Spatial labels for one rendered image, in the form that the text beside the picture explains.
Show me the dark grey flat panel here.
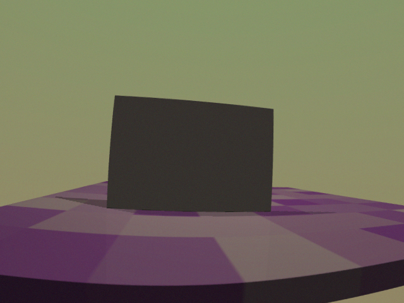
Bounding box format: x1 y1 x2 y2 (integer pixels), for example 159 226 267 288
107 95 274 212

